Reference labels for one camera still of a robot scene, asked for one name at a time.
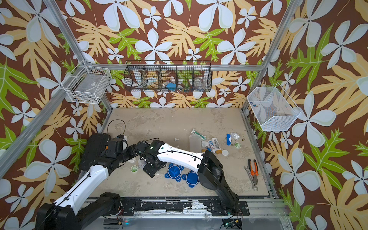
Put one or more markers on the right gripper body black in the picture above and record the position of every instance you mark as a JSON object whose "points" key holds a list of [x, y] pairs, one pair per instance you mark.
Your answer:
{"points": [[150, 168]]}

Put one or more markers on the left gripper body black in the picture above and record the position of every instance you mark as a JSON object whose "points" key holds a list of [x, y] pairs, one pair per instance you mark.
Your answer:
{"points": [[129, 153]]}

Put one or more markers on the green round tin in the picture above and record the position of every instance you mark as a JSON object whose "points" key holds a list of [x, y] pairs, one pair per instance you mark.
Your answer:
{"points": [[134, 169], [237, 145]]}

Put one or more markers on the blue jar lid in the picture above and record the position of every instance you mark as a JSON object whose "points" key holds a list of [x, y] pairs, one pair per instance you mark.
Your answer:
{"points": [[174, 172], [191, 178]]}

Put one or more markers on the clear jar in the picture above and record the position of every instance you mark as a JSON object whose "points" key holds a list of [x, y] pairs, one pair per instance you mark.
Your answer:
{"points": [[195, 143]]}

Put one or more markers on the green white toothpaste packet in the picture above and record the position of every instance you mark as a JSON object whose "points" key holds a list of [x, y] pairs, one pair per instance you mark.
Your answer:
{"points": [[197, 133]]}

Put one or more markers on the white bottle orange cap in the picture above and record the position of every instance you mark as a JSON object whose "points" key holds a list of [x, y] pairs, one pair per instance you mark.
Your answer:
{"points": [[217, 147]]}

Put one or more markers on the white round cap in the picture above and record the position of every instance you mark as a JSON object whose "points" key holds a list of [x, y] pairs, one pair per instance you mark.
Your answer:
{"points": [[225, 152]]}

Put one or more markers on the blue small packet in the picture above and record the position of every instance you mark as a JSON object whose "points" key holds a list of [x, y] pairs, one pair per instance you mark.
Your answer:
{"points": [[228, 139]]}

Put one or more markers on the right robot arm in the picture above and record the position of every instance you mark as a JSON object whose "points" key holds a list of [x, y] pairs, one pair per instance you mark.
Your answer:
{"points": [[206, 165]]}

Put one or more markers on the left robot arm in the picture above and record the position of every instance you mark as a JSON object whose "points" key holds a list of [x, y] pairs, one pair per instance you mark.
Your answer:
{"points": [[68, 213]]}

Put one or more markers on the black tool case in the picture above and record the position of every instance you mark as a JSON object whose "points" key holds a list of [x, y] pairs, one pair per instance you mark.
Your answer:
{"points": [[95, 146]]}

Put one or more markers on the blue object in basket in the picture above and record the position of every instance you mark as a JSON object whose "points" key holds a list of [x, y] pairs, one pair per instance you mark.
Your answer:
{"points": [[171, 87]]}

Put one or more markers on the metal wrench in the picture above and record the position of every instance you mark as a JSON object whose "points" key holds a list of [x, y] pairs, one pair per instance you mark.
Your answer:
{"points": [[250, 178]]}

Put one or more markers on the white mesh basket right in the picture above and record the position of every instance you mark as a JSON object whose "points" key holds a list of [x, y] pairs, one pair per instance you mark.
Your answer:
{"points": [[273, 108]]}

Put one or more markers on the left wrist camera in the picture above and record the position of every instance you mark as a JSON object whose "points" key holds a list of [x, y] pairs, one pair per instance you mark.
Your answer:
{"points": [[121, 142]]}

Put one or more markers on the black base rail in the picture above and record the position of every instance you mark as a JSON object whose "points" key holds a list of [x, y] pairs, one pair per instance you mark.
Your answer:
{"points": [[128, 207]]}

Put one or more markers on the black wire basket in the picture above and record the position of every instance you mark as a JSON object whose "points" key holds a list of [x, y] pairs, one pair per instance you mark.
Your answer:
{"points": [[188, 75]]}

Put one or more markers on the white wire basket left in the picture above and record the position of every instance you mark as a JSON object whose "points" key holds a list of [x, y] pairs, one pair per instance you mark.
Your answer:
{"points": [[87, 83]]}

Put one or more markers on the orange handled pliers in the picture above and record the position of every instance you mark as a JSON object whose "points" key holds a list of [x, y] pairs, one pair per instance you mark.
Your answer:
{"points": [[252, 164]]}

